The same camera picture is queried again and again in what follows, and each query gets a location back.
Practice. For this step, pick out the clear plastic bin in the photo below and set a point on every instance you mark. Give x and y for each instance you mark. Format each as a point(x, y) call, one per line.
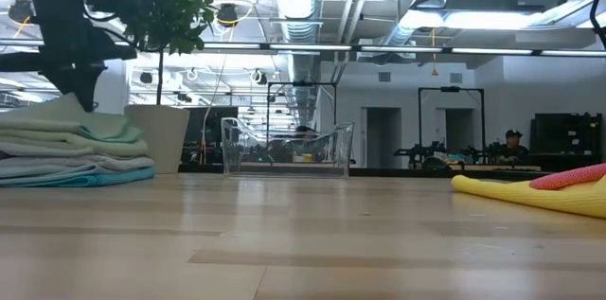
point(284, 170)

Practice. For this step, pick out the grey waffle microfiber towel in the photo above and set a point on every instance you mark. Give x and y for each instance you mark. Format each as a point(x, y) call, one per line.
point(118, 164)

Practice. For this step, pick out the black background monitor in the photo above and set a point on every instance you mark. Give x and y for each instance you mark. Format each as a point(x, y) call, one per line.
point(213, 122)

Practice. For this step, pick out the pink microfiber towel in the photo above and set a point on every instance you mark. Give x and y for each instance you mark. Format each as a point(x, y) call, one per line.
point(568, 178)

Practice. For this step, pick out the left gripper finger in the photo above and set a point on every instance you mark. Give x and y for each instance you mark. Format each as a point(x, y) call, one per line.
point(92, 84)
point(68, 84)

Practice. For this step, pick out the yellow microfiber towel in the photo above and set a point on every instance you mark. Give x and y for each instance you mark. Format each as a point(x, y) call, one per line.
point(544, 198)

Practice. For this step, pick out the bright blue microfiber towel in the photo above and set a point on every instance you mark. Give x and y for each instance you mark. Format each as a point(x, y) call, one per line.
point(128, 177)

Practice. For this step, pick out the green plant in white pot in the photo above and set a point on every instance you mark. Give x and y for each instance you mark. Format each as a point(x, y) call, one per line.
point(156, 139)

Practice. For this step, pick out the light blue teal-edged towel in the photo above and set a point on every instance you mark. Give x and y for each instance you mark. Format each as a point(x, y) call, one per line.
point(47, 174)

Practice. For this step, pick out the black station frame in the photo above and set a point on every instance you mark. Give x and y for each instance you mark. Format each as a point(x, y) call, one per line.
point(450, 89)

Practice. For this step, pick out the person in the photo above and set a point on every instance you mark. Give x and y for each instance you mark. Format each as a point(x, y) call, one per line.
point(305, 135)
point(513, 148)

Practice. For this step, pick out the black background shelf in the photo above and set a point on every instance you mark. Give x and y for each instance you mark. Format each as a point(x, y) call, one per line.
point(565, 139)

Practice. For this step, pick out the linear ceiling light bar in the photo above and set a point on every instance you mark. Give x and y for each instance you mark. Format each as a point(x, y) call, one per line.
point(308, 47)

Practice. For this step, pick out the white building column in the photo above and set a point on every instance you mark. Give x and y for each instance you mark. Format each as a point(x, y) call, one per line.
point(111, 92)

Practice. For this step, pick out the sage green microfiber towel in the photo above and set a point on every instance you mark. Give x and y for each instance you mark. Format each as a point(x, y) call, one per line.
point(47, 125)

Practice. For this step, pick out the black background robot arm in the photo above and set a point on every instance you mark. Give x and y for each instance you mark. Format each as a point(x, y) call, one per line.
point(421, 151)

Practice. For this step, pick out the black ceiling dome fixture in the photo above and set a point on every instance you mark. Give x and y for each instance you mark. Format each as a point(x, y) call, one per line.
point(227, 13)

